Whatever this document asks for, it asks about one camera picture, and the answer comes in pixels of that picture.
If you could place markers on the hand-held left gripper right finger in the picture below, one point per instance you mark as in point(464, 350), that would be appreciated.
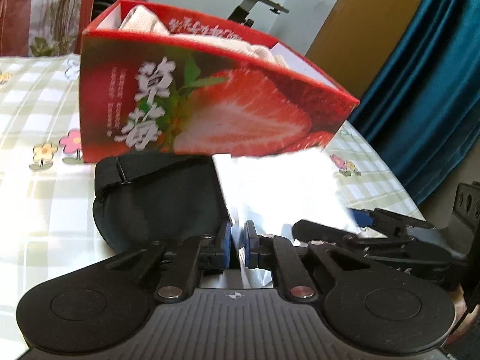
point(249, 243)

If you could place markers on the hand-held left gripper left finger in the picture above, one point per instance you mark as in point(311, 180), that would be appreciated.
point(226, 243)

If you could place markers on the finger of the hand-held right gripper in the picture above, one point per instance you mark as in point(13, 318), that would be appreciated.
point(412, 258)
point(363, 218)

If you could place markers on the silver foil packet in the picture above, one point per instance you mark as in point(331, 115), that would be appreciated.
point(281, 187)

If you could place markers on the red strawberry print box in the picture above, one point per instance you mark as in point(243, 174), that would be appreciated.
point(225, 112)

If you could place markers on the white towel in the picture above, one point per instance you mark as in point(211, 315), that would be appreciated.
point(150, 22)

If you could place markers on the person's right hand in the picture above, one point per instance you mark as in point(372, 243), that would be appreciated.
point(458, 302)

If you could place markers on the teal curtain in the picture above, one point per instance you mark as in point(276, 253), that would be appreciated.
point(431, 101)

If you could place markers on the wooden door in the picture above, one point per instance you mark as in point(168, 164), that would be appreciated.
point(345, 15)

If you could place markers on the red printed backdrop cloth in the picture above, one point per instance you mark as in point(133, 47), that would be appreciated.
point(37, 7)

